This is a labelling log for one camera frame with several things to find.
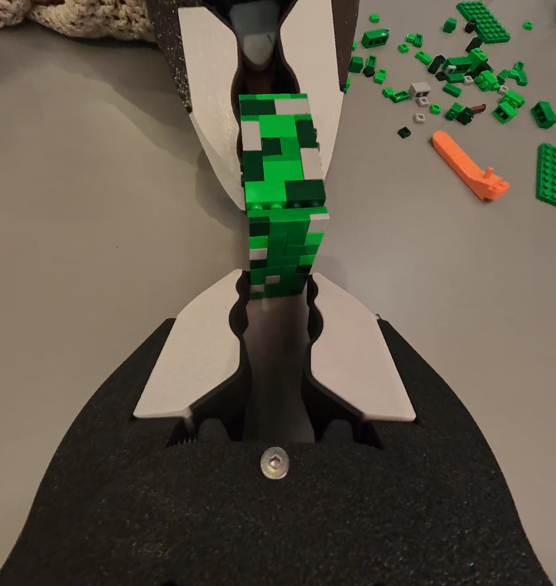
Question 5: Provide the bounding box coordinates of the green lego creeper figure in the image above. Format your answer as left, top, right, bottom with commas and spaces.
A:
238, 93, 330, 300

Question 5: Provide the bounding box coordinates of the orange brick separator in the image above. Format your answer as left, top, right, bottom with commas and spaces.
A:
432, 130, 510, 201

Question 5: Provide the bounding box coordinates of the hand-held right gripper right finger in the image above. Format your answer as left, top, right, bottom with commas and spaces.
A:
304, 272, 418, 423

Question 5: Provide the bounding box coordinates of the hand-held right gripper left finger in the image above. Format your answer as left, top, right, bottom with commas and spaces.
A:
133, 269, 252, 426

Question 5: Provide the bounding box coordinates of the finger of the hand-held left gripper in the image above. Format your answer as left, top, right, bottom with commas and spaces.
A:
177, 6, 247, 213
279, 0, 347, 179

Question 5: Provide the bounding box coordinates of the pile of small green bricks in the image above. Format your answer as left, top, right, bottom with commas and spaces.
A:
344, 13, 556, 130

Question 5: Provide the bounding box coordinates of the long green lego plate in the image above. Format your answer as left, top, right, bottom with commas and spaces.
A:
456, 0, 511, 45
535, 143, 556, 212

